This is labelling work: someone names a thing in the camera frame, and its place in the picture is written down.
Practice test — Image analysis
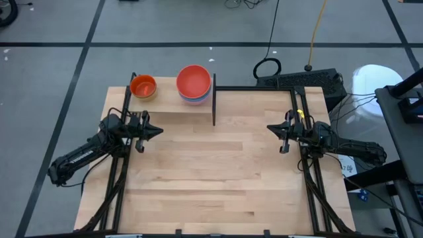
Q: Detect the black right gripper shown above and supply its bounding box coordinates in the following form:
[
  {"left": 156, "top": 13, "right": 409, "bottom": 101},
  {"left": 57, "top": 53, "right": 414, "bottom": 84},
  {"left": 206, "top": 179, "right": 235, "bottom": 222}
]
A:
[{"left": 266, "top": 110, "right": 312, "bottom": 143}]

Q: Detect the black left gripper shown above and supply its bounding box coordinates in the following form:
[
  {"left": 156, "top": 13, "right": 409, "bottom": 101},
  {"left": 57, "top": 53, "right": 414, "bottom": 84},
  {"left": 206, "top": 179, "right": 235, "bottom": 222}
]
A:
[{"left": 126, "top": 110, "right": 165, "bottom": 141}]

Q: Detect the orange translucent bowl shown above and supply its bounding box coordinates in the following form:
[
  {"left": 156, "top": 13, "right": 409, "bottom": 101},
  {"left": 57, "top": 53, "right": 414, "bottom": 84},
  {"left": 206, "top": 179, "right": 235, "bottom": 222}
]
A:
[{"left": 130, "top": 74, "right": 158, "bottom": 99}]

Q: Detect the blue bowl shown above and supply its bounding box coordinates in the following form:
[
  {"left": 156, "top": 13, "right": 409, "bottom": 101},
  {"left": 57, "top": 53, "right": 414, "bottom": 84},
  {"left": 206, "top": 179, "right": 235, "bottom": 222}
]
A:
[{"left": 178, "top": 88, "right": 213, "bottom": 103}]

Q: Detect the pink bowl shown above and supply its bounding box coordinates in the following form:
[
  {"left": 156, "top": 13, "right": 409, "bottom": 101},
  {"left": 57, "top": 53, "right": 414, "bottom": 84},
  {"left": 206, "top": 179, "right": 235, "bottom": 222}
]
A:
[{"left": 180, "top": 96, "right": 212, "bottom": 106}]

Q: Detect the red bowl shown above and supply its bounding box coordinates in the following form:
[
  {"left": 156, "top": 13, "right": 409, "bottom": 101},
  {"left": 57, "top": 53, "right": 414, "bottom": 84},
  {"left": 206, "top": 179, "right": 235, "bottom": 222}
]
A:
[{"left": 176, "top": 64, "right": 212, "bottom": 99}]

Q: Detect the black perforated equipment case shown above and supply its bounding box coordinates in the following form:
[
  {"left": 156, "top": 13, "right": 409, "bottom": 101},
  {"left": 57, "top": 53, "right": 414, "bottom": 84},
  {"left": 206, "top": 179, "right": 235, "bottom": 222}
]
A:
[{"left": 256, "top": 67, "right": 348, "bottom": 104}]

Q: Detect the white paper sheet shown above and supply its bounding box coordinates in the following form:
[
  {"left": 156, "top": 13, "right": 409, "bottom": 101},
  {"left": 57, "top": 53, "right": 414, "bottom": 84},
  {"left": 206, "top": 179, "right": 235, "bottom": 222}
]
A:
[{"left": 338, "top": 155, "right": 359, "bottom": 193}]

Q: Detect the grey cart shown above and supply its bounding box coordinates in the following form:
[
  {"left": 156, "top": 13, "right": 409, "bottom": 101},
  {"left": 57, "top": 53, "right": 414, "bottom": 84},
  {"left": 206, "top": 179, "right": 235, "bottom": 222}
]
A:
[{"left": 375, "top": 67, "right": 423, "bottom": 238}]

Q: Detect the black bicycle wheel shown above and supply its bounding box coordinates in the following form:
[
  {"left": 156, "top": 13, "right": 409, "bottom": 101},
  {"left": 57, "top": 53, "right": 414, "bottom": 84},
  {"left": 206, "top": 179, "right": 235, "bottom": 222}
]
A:
[{"left": 0, "top": 0, "right": 19, "bottom": 28}]

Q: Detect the wooden shelf with black frame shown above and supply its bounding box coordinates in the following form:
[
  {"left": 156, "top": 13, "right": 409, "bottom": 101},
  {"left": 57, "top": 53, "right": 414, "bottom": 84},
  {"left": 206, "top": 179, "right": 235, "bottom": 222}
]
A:
[{"left": 128, "top": 72, "right": 217, "bottom": 127}]

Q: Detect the black floor cable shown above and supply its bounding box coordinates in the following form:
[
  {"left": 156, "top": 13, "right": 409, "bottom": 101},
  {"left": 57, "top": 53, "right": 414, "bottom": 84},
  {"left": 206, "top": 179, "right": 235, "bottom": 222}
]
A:
[{"left": 252, "top": 0, "right": 283, "bottom": 81}]

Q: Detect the black aluminium table frame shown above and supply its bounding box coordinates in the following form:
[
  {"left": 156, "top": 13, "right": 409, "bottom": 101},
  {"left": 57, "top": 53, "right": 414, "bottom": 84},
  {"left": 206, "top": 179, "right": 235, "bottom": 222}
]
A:
[{"left": 79, "top": 85, "right": 356, "bottom": 235}]

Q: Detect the yellow floor cable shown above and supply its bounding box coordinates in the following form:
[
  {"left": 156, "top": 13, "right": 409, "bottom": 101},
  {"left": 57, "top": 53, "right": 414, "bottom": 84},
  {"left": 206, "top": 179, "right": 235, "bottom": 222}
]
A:
[{"left": 304, "top": 0, "right": 328, "bottom": 72}]

